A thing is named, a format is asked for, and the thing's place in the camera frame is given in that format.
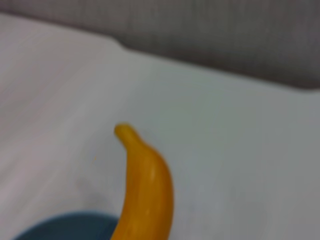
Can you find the yellow banana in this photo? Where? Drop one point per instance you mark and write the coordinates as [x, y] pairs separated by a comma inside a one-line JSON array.
[[147, 187]]

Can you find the blue plastic bowl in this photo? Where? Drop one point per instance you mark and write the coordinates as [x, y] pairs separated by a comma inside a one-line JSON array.
[[75, 227]]

